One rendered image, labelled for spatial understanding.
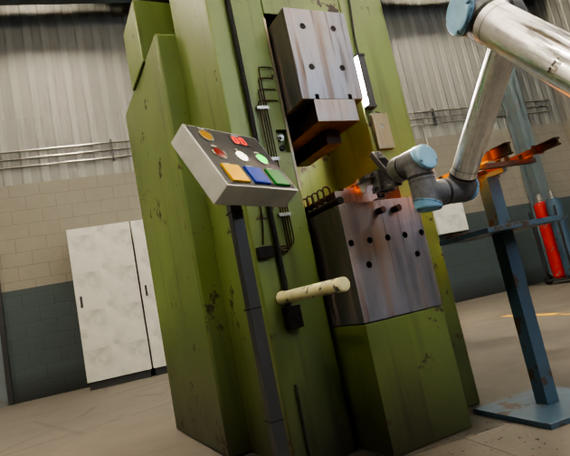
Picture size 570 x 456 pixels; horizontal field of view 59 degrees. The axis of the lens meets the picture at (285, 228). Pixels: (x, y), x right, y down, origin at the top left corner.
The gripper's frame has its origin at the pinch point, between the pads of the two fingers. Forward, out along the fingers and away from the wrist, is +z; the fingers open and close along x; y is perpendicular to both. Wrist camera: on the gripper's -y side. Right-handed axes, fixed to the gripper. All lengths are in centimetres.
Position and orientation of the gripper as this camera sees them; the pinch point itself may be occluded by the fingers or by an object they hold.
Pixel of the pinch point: (363, 182)
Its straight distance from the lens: 200.8
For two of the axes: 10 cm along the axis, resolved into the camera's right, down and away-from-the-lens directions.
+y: 2.0, 9.7, -1.4
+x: 8.8, -1.1, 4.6
